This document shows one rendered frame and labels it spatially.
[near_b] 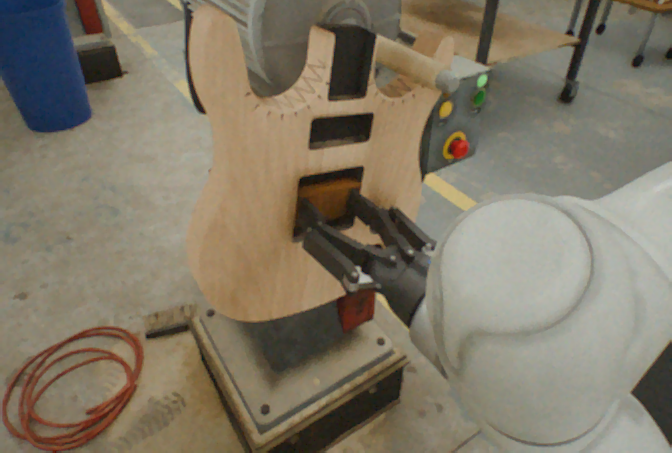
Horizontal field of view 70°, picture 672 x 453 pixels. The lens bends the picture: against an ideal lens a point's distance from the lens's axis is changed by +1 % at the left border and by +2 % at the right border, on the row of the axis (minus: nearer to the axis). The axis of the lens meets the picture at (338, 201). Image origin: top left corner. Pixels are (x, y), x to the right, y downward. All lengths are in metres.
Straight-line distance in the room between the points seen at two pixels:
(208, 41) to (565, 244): 0.35
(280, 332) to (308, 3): 0.88
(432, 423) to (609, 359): 1.45
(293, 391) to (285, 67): 0.92
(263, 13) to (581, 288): 0.56
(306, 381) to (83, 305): 1.10
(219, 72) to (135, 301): 1.71
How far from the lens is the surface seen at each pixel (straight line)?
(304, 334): 1.38
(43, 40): 3.31
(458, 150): 0.99
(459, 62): 1.03
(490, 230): 0.25
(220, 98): 0.49
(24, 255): 2.55
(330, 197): 0.61
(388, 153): 0.64
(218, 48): 0.47
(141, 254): 2.32
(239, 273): 0.61
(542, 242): 0.24
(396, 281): 0.49
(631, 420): 0.42
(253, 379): 1.42
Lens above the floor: 1.48
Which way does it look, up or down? 37 degrees down
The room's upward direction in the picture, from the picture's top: straight up
